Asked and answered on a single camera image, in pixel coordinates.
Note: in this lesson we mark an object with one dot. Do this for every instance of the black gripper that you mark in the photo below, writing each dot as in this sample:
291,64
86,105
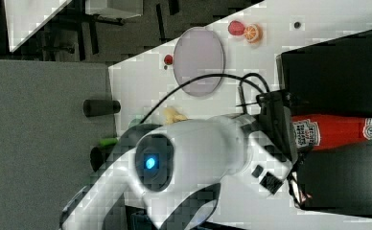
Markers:
275,122

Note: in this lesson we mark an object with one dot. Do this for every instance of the red ketchup bottle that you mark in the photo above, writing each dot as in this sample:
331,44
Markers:
322,132

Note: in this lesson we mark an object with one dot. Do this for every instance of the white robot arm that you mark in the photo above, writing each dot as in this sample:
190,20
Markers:
177,170

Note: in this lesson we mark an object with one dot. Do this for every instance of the black toaster oven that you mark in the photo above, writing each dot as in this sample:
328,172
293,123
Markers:
330,90

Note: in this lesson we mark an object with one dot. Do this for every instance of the orange slice toy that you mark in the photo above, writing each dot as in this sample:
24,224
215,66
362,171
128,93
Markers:
253,33

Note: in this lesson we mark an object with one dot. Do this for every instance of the red fruit toy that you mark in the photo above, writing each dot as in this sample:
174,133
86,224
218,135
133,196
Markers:
236,28

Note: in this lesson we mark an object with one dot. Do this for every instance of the grey round plate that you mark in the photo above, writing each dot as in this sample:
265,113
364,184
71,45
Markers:
197,52

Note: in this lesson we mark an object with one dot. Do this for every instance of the yellow peeled banana toy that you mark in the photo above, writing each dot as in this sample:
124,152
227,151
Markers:
173,116

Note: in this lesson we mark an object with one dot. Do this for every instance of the small red strawberry toy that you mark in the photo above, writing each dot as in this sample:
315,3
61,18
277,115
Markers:
168,59

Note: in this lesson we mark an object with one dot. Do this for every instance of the green perforated colander bowl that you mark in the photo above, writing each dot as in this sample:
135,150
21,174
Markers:
134,122

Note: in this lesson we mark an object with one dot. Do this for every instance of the green spatula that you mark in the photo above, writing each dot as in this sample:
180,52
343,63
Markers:
106,142

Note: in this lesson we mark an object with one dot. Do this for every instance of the black cylinder cup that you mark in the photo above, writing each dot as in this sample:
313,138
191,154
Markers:
98,156

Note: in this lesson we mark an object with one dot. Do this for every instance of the black cylindrical post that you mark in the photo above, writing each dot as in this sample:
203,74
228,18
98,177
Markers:
93,108

